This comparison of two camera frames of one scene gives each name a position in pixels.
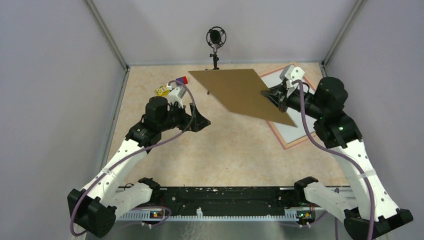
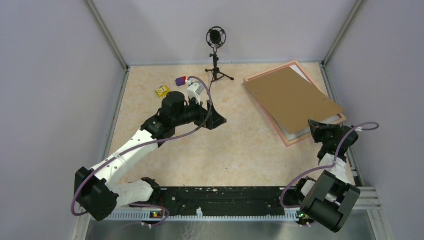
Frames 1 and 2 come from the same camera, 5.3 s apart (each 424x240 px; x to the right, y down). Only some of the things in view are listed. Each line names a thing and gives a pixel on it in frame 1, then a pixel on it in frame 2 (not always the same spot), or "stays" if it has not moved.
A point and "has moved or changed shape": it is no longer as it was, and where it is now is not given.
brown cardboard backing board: (240, 91) has moved or changed shape
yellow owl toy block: (162, 91) stays
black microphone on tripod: (215, 37) stays
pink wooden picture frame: (280, 141) -> (301, 135)
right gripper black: (279, 96) -> (317, 132)
